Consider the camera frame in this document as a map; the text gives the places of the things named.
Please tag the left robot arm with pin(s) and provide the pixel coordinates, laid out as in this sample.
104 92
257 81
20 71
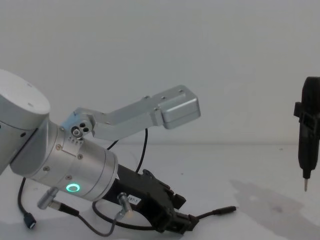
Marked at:
75 160

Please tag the pale table cloth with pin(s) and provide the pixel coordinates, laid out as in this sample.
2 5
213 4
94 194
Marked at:
250 165

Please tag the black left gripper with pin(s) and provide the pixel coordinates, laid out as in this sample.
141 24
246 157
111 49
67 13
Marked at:
150 197

